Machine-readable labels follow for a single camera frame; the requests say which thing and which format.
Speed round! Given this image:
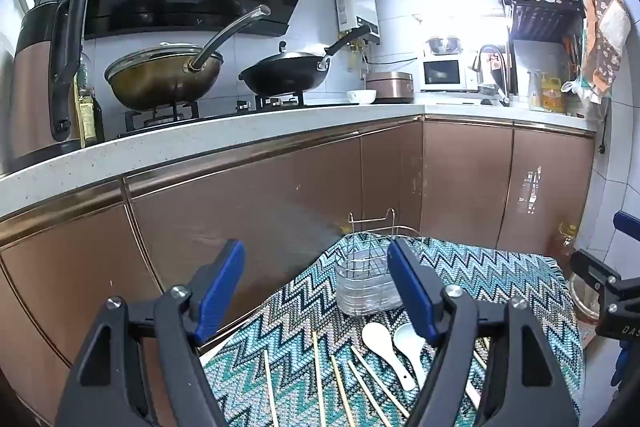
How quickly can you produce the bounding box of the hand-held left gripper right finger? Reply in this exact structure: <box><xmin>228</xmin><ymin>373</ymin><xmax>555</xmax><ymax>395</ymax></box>
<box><xmin>387</xmin><ymin>238</ymin><xmax>583</xmax><ymax>427</ymax></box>

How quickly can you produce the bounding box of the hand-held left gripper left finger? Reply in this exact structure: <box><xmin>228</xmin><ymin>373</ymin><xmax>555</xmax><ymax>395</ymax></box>
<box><xmin>55</xmin><ymin>238</ymin><xmax>247</xmax><ymax>427</ymax></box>

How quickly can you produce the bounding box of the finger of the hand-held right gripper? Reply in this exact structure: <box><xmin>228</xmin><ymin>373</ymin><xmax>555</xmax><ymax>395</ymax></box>
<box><xmin>570</xmin><ymin>249</ymin><xmax>626</xmax><ymax>294</ymax></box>
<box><xmin>613</xmin><ymin>210</ymin><xmax>640</xmax><ymax>239</ymax></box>

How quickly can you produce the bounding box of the wire utensil holder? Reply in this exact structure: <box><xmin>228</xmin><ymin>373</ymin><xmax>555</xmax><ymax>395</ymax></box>
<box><xmin>334</xmin><ymin>208</ymin><xmax>426</xmax><ymax>318</ymax></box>

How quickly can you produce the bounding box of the white ceramic spoon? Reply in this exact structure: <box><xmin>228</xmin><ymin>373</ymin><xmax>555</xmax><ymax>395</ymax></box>
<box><xmin>361</xmin><ymin>322</ymin><xmax>417</xmax><ymax>392</ymax></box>

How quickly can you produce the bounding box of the large clear oil bottle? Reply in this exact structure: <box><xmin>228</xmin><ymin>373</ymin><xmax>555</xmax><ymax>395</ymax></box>
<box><xmin>552</xmin><ymin>222</ymin><xmax>578</xmax><ymax>278</ymax></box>

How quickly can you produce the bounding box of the trash bin with bag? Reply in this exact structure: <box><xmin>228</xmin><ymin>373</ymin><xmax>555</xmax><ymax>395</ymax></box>
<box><xmin>567</xmin><ymin>267</ymin><xmax>607</xmax><ymax>325</ymax></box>

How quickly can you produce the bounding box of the teal zigzag cloth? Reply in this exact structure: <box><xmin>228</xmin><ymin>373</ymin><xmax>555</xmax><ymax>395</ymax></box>
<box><xmin>202</xmin><ymin>234</ymin><xmax>586</xmax><ymax>427</ymax></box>

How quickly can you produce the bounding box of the white plastic bag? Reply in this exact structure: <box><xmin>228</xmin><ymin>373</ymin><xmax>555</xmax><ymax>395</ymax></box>
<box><xmin>562</xmin><ymin>77</ymin><xmax>608</xmax><ymax>100</ymax></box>

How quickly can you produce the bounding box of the yellow cooking oil bottle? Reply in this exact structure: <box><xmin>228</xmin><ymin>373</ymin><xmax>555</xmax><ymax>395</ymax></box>
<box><xmin>537</xmin><ymin>74</ymin><xmax>566</xmax><ymax>112</ymax></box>

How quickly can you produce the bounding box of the clear plastic bottle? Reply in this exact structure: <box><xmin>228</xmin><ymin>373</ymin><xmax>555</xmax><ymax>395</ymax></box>
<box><xmin>527</xmin><ymin>69</ymin><xmax>543</xmax><ymax>108</ymax></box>

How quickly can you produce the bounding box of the black gas stove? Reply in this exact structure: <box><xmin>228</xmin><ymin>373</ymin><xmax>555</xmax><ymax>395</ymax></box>
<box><xmin>117</xmin><ymin>92</ymin><xmax>361</xmax><ymax>140</ymax></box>

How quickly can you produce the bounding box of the steel faucet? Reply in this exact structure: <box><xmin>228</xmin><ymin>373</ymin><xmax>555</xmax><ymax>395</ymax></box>
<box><xmin>472</xmin><ymin>44</ymin><xmax>511</xmax><ymax>105</ymax></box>

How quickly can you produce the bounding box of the brown patterned towel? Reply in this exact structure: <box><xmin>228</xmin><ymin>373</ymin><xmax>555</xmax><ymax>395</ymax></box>
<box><xmin>565</xmin><ymin>0</ymin><xmax>632</xmax><ymax>98</ymax></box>

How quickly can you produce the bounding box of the brown rice cooker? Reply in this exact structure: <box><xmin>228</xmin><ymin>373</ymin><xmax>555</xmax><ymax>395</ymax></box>
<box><xmin>365</xmin><ymin>71</ymin><xmax>416</xmax><ymax>104</ymax></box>

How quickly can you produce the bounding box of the steel pan with lid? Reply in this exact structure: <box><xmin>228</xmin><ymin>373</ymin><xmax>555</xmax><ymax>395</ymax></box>
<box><xmin>104</xmin><ymin>4</ymin><xmax>271</xmax><ymax>112</ymax></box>

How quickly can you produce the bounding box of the white microwave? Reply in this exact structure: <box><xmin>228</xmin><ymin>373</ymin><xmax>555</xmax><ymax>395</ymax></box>
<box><xmin>419</xmin><ymin>57</ymin><xmax>478</xmax><ymax>92</ymax></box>

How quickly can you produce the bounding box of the black dish rack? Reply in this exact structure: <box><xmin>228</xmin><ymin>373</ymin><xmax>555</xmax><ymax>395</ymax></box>
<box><xmin>482</xmin><ymin>0</ymin><xmax>586</xmax><ymax>105</ymax></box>

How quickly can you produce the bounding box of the dark oil bottle yellow label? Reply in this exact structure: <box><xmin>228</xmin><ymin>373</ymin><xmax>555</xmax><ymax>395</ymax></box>
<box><xmin>74</xmin><ymin>57</ymin><xmax>106</xmax><ymax>145</ymax></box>

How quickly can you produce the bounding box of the black wok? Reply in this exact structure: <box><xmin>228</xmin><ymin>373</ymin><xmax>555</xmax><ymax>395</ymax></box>
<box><xmin>238</xmin><ymin>24</ymin><xmax>372</xmax><ymax>96</ymax></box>

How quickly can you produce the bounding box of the glass wok lid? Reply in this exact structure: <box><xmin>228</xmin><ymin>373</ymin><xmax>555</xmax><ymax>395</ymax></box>
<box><xmin>105</xmin><ymin>43</ymin><xmax>223</xmax><ymax>80</ymax></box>

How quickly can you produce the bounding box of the black wok lid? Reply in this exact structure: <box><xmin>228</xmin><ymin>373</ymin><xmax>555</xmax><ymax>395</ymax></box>
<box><xmin>250</xmin><ymin>39</ymin><xmax>326</xmax><ymax>62</ymax></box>

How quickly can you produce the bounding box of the steel pot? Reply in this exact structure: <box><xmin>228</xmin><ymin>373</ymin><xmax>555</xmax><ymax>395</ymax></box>
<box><xmin>426</xmin><ymin>35</ymin><xmax>463</xmax><ymax>56</ymax></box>

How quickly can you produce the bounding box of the white water heater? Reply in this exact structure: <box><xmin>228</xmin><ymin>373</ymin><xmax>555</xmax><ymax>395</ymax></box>
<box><xmin>334</xmin><ymin>0</ymin><xmax>382</xmax><ymax>45</ymax></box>

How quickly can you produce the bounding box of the brown electric kettle black handle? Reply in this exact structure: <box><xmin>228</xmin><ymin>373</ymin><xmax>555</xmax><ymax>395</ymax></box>
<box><xmin>0</xmin><ymin>0</ymin><xmax>91</xmax><ymax>172</ymax></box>

